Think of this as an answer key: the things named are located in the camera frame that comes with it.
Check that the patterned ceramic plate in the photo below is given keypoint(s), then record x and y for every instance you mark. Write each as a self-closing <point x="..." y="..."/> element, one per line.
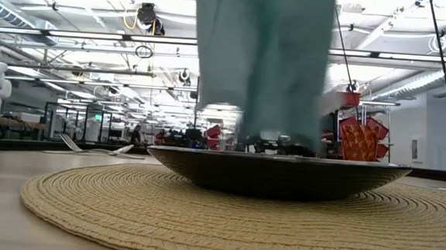
<point x="278" y="179"/>

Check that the light blue cloth napkin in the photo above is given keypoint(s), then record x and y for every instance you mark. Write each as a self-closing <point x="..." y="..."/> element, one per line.
<point x="262" y="57"/>

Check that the round woven straw placemat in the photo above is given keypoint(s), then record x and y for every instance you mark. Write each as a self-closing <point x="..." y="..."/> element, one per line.
<point x="216" y="229"/>

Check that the orange faceted plastic cup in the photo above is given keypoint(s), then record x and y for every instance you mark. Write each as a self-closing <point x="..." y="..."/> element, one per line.
<point x="357" y="145"/>

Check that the person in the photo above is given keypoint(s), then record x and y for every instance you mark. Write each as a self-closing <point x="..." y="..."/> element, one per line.
<point x="137" y="135"/>

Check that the silver spoon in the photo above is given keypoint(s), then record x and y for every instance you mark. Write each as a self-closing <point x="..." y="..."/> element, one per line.
<point x="123" y="149"/>

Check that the silver fork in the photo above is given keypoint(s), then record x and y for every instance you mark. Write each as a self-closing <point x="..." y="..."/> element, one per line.
<point x="68" y="143"/>

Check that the wooden-top workbench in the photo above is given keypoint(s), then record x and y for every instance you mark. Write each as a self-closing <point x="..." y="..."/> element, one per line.
<point x="13" y="122"/>

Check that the black cage frame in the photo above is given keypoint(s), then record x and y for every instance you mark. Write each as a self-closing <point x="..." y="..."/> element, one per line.
<point x="48" y="120"/>

